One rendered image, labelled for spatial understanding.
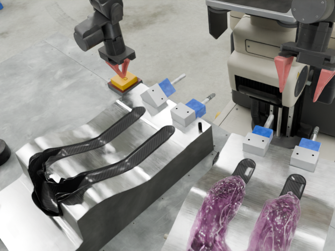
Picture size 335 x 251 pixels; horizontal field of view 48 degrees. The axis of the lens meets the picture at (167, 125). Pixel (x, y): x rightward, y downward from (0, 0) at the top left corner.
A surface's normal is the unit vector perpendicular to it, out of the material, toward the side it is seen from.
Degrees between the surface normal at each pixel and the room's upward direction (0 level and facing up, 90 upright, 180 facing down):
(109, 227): 90
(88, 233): 90
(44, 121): 0
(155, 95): 47
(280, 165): 0
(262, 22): 98
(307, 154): 0
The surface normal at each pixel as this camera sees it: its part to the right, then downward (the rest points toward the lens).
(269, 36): -0.41, -0.27
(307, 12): -0.58, 0.26
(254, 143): -0.14, -0.70
